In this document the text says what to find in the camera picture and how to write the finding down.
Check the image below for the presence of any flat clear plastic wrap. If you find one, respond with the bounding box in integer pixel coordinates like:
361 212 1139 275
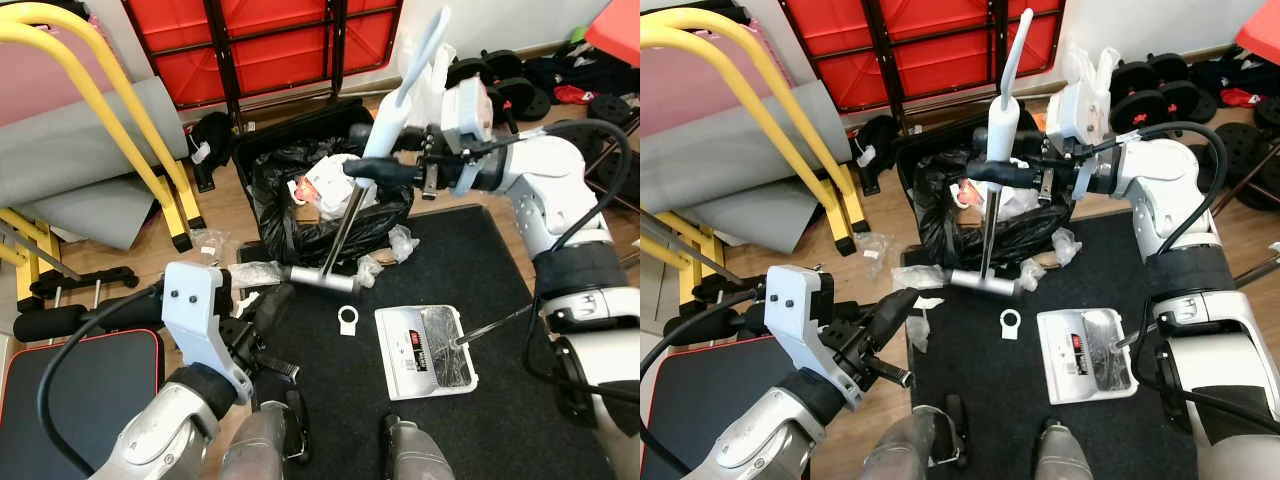
892 264 953 294
228 260 293 293

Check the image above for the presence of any trash bin with black bag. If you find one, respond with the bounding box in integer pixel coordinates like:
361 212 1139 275
232 98 417 269
893 103 1068 273

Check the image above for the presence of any black dumbbell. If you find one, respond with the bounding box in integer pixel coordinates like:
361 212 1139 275
445 48 553 123
1108 53 1218 129

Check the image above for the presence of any grey robot left leg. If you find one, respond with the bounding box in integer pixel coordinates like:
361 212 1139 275
860 400 968 480
218 390 313 480

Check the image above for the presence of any grey robot leg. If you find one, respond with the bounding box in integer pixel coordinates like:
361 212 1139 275
860 400 968 480
218 390 313 480
1033 417 1098 480
380 413 458 480

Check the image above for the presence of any long black foam bench roller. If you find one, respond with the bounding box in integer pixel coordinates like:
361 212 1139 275
690 298 773 347
12 295 168 344

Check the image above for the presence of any short black foam bench roller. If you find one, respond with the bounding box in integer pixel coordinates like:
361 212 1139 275
700 270 771 299
30 264 143 299

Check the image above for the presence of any black pouch with white tag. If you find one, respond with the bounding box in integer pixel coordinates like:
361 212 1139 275
853 113 903 198
188 110 239 193

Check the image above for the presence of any small black red-trimmed bench pad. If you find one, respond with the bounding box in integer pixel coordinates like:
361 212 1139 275
0 328 167 480
640 373 773 480

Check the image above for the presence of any dark clothes pile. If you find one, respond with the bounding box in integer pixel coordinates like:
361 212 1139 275
520 42 641 101
1188 45 1280 111

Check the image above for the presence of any grey robot right leg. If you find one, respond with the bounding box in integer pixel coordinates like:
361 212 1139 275
380 413 458 480
1033 417 1098 480

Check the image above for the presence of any grey foam mat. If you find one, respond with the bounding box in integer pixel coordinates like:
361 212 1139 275
640 80 839 263
0 78 191 253

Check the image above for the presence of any pink foam mat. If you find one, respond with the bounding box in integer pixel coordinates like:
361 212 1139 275
0 38 113 128
640 42 753 129

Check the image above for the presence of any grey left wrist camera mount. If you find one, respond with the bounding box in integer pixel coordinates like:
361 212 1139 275
160 262 257 406
764 265 867 411

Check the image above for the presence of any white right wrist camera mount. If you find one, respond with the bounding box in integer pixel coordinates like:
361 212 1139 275
438 75 503 198
1045 80 1113 201

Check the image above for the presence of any red folded table black frame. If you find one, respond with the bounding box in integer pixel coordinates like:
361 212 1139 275
120 0 404 111
778 0 1067 114

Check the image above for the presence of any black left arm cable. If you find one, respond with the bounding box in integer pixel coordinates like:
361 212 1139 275
37 283 168 477
640 286 777 479

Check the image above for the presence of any yellow tubular frame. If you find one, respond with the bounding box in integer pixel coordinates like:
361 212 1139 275
0 2 208 306
640 5 863 259

